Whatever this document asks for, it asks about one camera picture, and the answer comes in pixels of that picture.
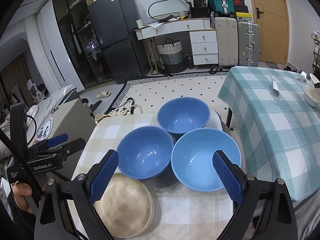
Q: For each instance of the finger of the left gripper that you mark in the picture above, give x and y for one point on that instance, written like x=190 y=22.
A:
x=52 y=142
x=63 y=151

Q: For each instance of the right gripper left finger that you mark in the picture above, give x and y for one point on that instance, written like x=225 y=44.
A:
x=100 y=174

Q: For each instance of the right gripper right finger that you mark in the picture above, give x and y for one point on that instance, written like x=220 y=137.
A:
x=231 y=176

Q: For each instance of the beige round plate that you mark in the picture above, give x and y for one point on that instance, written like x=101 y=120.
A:
x=126 y=207

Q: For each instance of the large blue bowl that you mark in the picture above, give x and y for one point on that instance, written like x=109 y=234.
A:
x=192 y=158

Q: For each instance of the medium blue bowl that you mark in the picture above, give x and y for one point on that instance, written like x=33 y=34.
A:
x=145 y=152

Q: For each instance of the left hand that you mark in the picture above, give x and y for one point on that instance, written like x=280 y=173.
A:
x=20 y=191

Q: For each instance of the grey cabinet panel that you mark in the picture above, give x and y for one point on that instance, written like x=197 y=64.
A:
x=74 y=119

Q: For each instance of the black slipper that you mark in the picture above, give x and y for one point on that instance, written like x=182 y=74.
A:
x=92 y=107

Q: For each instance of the teal plaid tablecloth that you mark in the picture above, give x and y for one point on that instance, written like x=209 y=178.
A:
x=280 y=140

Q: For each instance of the printed canvas tote bag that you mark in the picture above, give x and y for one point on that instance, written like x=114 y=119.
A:
x=126 y=108

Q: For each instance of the beige slipper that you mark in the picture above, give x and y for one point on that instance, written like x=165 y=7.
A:
x=104 y=94

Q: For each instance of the light blue bowl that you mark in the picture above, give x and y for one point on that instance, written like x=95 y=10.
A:
x=182 y=115

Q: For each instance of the clear plastic wrapped utensil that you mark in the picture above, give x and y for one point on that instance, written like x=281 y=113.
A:
x=275 y=90

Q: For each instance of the white black-diamond rug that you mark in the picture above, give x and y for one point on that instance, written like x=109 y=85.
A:
x=151 y=93

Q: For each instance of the white bowl on table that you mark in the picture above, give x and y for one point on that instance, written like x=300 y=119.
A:
x=311 y=92

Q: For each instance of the black water bottle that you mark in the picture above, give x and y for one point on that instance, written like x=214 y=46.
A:
x=190 y=61

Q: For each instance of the black refrigerator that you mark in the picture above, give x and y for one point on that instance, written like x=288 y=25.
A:
x=114 y=22

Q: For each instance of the white drawer cabinet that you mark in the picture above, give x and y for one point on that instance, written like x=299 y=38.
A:
x=204 y=46

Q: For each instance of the woven laundry basket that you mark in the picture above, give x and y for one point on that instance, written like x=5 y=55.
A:
x=172 y=56

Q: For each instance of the silver grey suitcase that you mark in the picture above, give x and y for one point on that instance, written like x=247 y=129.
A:
x=248 y=44

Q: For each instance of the white desk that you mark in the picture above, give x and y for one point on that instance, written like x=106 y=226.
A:
x=177 y=26

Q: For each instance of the beige suitcase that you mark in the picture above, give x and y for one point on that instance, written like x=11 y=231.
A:
x=227 y=41

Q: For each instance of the wooden door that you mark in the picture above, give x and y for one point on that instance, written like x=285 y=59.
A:
x=272 y=18

